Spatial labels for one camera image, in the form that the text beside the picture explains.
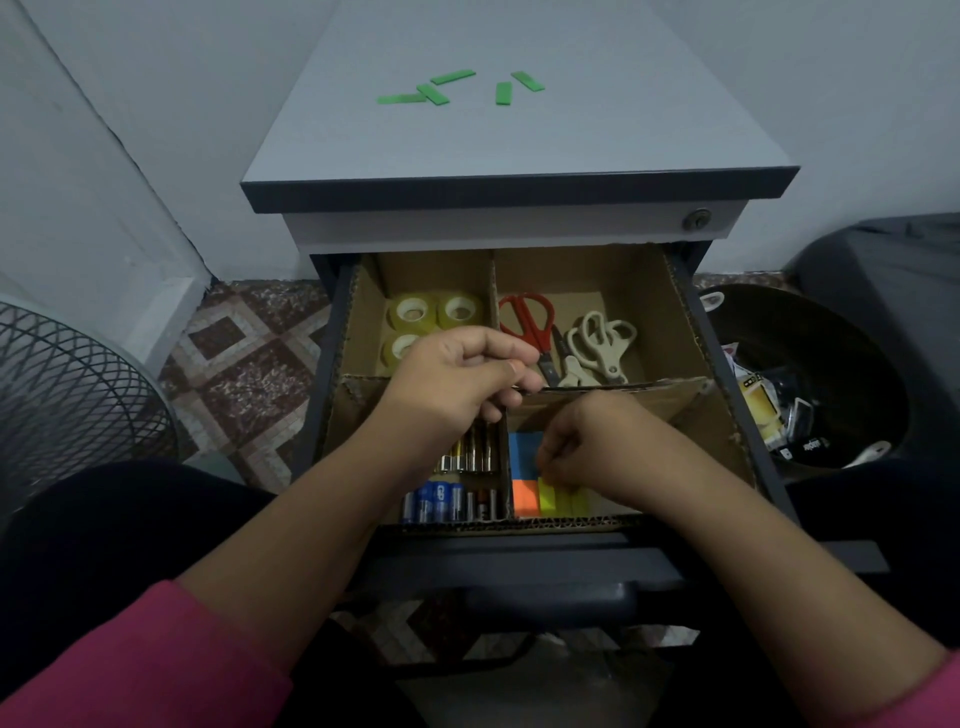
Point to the black waste bin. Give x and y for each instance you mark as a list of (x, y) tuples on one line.
[(832, 360)]

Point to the person's left fingers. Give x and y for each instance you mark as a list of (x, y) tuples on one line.
[(510, 360)]

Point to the person's left leg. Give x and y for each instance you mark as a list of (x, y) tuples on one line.
[(97, 532)]

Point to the round metal cabinet lock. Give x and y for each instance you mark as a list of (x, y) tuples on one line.
[(700, 220)]

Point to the yellow sticky notes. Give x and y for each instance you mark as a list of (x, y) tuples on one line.
[(562, 504)]

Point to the pink sleeve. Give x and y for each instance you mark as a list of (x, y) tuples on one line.
[(127, 667), (911, 694)]

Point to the black packaging scrap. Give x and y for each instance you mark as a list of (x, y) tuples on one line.
[(806, 431)]

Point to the pink left sleeve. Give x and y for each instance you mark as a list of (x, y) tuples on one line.
[(127, 667)]

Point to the yellow and white packaging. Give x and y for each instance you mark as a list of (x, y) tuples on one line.
[(761, 405)]

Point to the person's right hand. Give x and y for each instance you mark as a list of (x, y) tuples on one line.
[(615, 442)]

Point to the orange sticky notes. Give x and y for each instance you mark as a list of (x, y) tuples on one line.
[(527, 499)]

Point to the green plastic strip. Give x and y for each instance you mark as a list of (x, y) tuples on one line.
[(396, 98), (528, 81), (433, 93), (503, 93), (453, 76)]

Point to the clear tape roll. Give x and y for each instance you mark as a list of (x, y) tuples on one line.
[(400, 349), (409, 311), (460, 307)]

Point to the pink right sleeve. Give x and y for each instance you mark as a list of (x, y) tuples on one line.
[(911, 694)]

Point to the blue sticky notes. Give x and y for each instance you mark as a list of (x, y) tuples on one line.
[(525, 454)]

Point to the dark grey open drawer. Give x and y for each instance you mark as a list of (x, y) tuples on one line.
[(525, 562)]

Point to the person's right forearm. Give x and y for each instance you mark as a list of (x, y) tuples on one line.
[(765, 570)]

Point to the grey drawer cabinet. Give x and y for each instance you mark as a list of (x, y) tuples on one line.
[(517, 135)]

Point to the person's right fingers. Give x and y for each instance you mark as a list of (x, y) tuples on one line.
[(559, 461)]

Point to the cardboard drawer organizer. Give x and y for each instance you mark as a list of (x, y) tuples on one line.
[(660, 300)]

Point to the pile of batteries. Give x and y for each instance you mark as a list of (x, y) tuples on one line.
[(450, 502)]

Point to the person's left hand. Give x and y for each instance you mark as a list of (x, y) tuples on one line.
[(450, 382)]

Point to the person's left forearm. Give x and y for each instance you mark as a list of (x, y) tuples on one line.
[(300, 547)]

